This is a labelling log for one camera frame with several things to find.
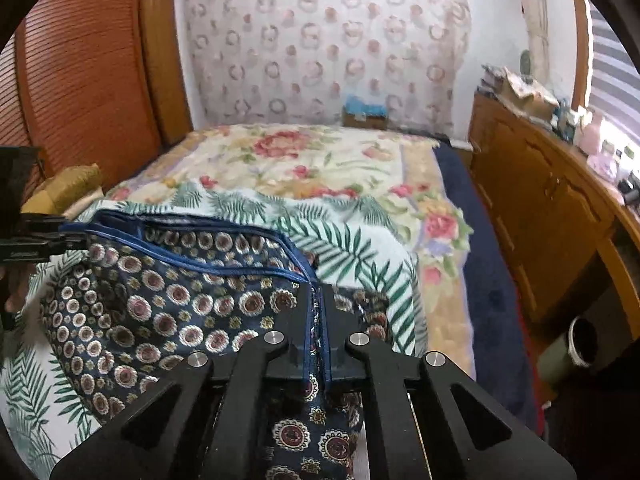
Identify navy bed sheet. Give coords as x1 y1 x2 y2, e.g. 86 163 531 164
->
432 145 538 426

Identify small cardboard box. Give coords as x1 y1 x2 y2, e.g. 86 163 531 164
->
342 110 388 130

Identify brown gold patterned cloth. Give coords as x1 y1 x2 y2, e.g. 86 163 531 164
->
20 162 103 216

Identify pink bottle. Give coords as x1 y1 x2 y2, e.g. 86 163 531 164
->
580 110 606 156

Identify cream window curtain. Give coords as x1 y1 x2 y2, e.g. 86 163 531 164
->
515 0 551 86

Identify long wooden cabinet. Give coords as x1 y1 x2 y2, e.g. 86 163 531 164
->
467 91 640 341

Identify light blue cloth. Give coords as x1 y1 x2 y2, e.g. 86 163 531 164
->
344 95 388 116

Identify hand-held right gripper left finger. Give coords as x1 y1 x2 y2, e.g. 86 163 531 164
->
50 284 321 480

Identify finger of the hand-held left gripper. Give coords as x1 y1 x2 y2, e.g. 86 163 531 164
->
0 214 68 264

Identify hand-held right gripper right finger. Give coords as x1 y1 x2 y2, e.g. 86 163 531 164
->
317 284 578 480

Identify open cardboard box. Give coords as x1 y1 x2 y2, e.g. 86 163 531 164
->
500 67 561 121

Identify floral blanket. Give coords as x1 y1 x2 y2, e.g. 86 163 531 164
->
107 124 476 376

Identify pile of folded cloths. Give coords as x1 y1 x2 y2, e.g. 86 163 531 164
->
480 64 507 96

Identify person's left hand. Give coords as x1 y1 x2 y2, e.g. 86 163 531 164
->
0 264 31 333

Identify ring-patterned wall cloth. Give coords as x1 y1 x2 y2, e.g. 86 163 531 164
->
175 0 473 136

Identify black tools on cabinet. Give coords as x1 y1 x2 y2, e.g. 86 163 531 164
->
617 170 640 206

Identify green leaf print sheet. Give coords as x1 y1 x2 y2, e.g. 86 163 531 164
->
0 182 428 480

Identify navy circle-patterned satin shirt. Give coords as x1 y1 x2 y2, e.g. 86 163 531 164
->
40 207 393 480

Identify striped window blind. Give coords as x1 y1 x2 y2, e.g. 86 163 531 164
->
587 0 640 131

